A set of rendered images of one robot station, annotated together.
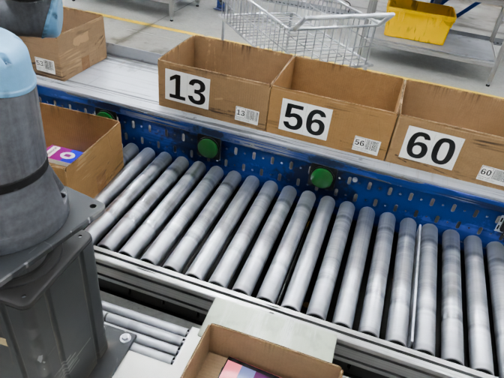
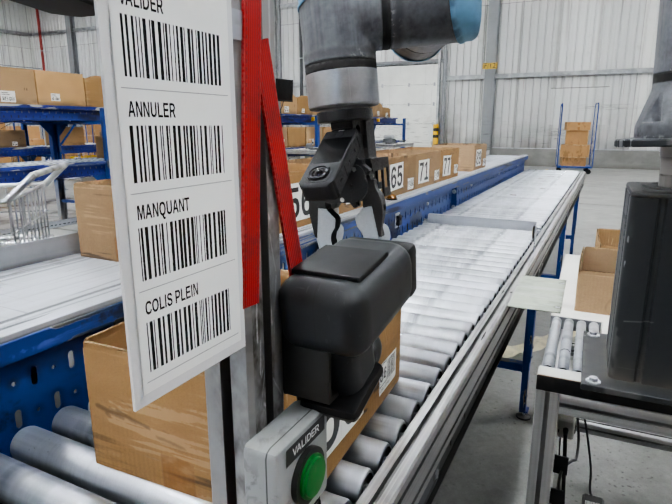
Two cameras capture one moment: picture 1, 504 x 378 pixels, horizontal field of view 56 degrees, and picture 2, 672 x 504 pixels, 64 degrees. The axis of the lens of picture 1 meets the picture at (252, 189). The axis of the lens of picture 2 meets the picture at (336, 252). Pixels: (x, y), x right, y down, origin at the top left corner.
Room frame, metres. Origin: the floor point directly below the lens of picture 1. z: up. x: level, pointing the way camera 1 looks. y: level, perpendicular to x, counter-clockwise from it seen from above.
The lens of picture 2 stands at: (0.92, 1.34, 1.18)
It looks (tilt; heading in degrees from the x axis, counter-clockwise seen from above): 13 degrees down; 282
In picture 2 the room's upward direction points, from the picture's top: straight up
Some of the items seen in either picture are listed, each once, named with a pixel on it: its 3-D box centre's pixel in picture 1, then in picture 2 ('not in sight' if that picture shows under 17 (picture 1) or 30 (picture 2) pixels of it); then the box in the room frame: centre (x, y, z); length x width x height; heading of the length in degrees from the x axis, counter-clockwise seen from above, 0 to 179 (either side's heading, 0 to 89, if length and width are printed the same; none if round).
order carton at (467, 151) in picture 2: not in sight; (459, 156); (0.85, -2.53, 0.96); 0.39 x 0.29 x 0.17; 75
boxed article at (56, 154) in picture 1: (67, 157); not in sight; (1.27, 0.61, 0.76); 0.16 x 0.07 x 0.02; 78
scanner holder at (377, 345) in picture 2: not in sight; (329, 333); (1.01, 0.97, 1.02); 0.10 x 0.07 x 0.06; 75
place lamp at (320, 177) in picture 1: (321, 178); not in sight; (1.24, -0.22, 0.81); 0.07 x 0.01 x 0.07; 75
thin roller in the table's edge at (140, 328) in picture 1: (125, 323); (566, 344); (0.67, 0.25, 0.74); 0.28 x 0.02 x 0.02; 77
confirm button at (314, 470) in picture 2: not in sight; (305, 473); (1.01, 1.04, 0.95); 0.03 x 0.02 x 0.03; 75
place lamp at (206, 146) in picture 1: (207, 148); not in sight; (1.35, 0.16, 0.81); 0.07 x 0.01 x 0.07; 75
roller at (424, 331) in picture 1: (427, 283); (444, 258); (0.92, -0.50, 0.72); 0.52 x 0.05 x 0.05; 165
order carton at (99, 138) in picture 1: (40, 153); (267, 362); (1.17, 0.65, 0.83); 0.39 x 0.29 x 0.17; 78
